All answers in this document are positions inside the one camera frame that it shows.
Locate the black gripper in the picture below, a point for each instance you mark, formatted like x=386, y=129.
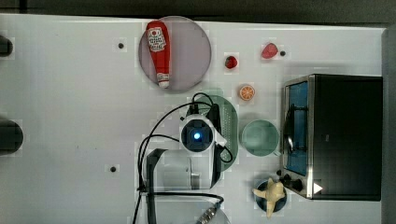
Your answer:
x=210, y=112

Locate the mint green plastic strainer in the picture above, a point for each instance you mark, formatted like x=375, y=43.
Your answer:
x=228, y=122

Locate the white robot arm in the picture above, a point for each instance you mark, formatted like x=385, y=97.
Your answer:
x=189, y=170

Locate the orange slice toy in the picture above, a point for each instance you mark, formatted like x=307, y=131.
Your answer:
x=246, y=92

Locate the mint green cup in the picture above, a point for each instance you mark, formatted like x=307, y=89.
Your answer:
x=260, y=137

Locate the small red tomato toy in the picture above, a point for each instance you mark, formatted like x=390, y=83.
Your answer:
x=231, y=62

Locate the round grey plate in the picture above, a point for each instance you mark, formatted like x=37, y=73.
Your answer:
x=190, y=52

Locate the red strawberry toy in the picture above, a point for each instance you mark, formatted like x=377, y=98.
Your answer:
x=269, y=51

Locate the red ketchup bottle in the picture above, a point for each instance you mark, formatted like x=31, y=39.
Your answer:
x=159, y=48

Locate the peeled banana toy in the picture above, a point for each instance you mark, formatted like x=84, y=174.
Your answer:
x=272, y=194

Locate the blue bowl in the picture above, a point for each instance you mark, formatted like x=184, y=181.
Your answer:
x=262, y=203

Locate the black silver toaster oven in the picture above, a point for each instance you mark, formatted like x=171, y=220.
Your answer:
x=331, y=137

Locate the black frying pan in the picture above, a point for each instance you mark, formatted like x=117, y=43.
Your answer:
x=11, y=137

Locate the black cylinder container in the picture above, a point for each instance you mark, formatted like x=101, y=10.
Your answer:
x=6, y=47

